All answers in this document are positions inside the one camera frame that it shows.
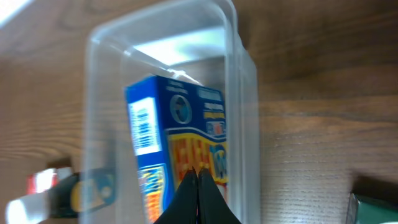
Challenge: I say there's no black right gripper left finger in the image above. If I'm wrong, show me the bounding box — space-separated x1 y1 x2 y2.
154 169 198 224

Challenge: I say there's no red white small box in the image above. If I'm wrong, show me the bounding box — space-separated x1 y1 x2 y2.
27 167 73 195

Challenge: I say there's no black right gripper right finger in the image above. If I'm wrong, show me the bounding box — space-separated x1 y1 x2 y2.
197 169 241 224

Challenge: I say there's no green Zam-Buk box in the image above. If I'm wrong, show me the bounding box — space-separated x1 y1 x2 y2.
345 193 398 224

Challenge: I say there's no black bottle white cap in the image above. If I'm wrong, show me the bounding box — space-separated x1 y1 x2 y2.
5 169 116 224

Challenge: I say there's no clear plastic container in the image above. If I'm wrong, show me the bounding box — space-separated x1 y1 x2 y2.
79 1 261 223

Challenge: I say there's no blue Kool Fever box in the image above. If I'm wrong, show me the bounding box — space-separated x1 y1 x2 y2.
125 75 229 223

